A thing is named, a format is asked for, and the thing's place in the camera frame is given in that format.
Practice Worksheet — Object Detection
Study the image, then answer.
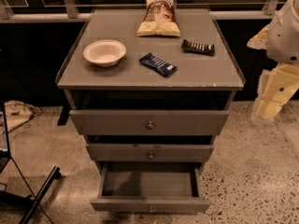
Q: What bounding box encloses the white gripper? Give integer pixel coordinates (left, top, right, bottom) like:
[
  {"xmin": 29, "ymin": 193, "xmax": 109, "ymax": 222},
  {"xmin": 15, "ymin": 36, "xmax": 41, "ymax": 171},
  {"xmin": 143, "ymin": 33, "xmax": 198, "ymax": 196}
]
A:
[{"xmin": 252, "ymin": 63, "xmax": 299, "ymax": 120}]

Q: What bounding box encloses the grey bottom drawer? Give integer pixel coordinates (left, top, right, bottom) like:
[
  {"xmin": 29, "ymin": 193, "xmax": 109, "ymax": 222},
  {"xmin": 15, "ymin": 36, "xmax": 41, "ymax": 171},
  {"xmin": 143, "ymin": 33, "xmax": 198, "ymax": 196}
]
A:
[{"xmin": 91, "ymin": 162, "xmax": 210, "ymax": 214}]

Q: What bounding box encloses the grey drawer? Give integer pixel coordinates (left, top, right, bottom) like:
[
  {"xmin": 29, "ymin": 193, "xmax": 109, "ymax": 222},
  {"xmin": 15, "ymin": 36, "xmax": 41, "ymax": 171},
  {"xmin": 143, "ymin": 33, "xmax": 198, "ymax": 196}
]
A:
[
  {"xmin": 86, "ymin": 144, "xmax": 214, "ymax": 162},
  {"xmin": 91, "ymin": 162, "xmax": 210, "ymax": 214},
  {"xmin": 70, "ymin": 110, "xmax": 228, "ymax": 135}
]

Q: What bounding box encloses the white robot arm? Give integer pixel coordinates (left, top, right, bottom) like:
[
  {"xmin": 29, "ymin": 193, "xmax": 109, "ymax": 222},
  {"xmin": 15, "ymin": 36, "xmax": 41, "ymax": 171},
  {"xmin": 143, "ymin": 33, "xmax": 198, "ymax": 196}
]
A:
[{"xmin": 247, "ymin": 0, "xmax": 299, "ymax": 119}]

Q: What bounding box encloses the grey drawer cabinet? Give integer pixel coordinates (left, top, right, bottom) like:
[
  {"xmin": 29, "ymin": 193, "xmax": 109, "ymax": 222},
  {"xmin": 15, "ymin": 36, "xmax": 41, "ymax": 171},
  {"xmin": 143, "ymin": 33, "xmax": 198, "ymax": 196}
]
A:
[{"xmin": 55, "ymin": 7, "xmax": 247, "ymax": 173}]

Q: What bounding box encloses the grey middle drawer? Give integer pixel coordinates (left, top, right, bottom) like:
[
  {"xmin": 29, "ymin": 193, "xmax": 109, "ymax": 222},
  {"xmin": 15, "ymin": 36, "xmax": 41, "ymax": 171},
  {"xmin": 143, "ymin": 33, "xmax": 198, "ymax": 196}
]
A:
[{"xmin": 86, "ymin": 144, "xmax": 214, "ymax": 162}]

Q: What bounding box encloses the grey top drawer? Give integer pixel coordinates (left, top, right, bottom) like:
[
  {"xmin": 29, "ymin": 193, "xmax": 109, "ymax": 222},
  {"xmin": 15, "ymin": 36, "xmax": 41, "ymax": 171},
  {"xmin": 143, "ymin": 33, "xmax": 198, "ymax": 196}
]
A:
[{"xmin": 70, "ymin": 110, "xmax": 228, "ymax": 135}]

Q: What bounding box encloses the dark chocolate bar wrapper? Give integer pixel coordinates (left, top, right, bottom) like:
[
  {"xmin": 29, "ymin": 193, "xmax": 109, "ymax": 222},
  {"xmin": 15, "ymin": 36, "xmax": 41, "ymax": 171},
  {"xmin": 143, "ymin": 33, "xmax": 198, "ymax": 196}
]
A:
[{"xmin": 181, "ymin": 39, "xmax": 215, "ymax": 56}]

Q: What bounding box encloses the blue snack bar wrapper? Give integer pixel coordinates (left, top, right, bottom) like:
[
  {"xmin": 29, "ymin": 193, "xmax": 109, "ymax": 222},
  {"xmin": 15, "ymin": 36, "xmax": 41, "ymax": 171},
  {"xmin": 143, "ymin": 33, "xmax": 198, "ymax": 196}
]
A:
[{"xmin": 139, "ymin": 53, "xmax": 178, "ymax": 77}]

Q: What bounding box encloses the yellow brown chip bag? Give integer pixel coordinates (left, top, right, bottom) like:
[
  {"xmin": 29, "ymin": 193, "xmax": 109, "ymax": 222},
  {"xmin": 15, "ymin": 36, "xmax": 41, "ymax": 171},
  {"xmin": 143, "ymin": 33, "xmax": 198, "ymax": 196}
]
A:
[{"xmin": 136, "ymin": 0, "xmax": 180, "ymax": 37}]

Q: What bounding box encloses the white paper bowl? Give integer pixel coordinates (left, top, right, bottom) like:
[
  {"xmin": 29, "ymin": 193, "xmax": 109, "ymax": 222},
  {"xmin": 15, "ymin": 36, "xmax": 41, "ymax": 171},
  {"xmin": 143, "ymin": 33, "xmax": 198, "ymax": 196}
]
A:
[{"xmin": 83, "ymin": 40, "xmax": 126, "ymax": 67}]

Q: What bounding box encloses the metal window railing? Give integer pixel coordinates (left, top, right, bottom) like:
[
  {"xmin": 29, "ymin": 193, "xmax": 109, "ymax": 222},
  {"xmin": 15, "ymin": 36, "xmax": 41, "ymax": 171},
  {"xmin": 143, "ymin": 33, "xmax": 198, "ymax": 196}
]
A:
[{"xmin": 0, "ymin": 0, "xmax": 286, "ymax": 24}]

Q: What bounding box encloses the beige cloth bag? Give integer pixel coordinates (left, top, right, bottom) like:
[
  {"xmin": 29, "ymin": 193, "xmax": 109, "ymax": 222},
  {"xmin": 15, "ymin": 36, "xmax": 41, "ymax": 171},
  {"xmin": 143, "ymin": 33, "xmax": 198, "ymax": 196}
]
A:
[{"xmin": 5, "ymin": 100, "xmax": 41, "ymax": 132}]

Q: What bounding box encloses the black folding stand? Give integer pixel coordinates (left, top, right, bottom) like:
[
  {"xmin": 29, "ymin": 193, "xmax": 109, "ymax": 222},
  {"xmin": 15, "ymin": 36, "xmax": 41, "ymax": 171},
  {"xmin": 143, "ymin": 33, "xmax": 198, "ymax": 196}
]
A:
[{"xmin": 0, "ymin": 101, "xmax": 62, "ymax": 224}]

